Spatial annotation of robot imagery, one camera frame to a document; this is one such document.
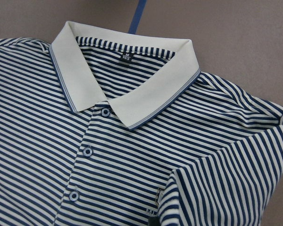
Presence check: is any navy white striped polo shirt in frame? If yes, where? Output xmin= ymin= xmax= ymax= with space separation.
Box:
xmin=0 ymin=21 xmax=283 ymax=226

